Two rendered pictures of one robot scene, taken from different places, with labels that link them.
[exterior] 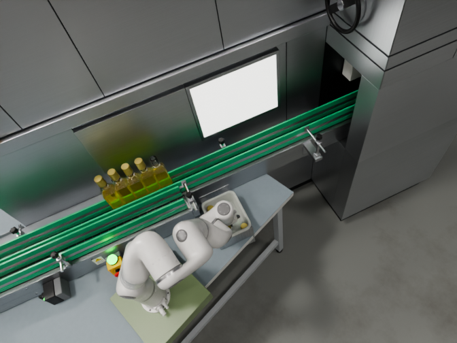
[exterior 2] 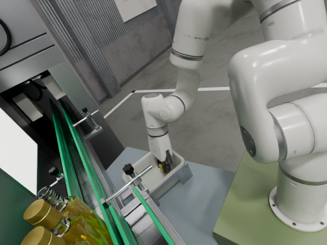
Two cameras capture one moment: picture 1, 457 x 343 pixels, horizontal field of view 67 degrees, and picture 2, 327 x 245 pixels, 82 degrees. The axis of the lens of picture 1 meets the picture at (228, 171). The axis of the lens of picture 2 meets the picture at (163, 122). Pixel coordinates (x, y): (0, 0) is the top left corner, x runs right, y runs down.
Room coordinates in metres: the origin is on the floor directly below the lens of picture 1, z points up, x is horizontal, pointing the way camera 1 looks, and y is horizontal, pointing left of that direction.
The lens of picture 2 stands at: (0.72, 0.61, 1.35)
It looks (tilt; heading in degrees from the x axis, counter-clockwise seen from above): 33 degrees down; 262
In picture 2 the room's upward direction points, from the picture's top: 25 degrees counter-clockwise
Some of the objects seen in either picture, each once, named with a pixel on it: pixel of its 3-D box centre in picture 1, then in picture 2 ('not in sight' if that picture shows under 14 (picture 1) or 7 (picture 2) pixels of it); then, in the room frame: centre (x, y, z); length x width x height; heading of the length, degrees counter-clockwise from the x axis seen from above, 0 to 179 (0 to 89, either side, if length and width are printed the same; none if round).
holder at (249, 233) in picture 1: (224, 215); (151, 180); (0.79, 0.07, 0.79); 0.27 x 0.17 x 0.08; 12
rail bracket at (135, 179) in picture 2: (190, 197); (129, 185); (0.83, 0.19, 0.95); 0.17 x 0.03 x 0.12; 12
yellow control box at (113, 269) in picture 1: (116, 263); not in sight; (0.68, 0.60, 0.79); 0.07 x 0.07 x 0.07; 12
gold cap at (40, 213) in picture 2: (139, 163); (43, 215); (0.93, 0.35, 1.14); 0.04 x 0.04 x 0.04
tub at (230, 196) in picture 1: (226, 218); (155, 174); (0.76, 0.06, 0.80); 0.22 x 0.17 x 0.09; 12
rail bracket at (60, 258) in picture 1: (62, 265); not in sight; (0.66, 0.77, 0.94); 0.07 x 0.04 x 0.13; 12
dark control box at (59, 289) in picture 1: (56, 290); not in sight; (0.62, 0.87, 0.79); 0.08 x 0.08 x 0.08; 12
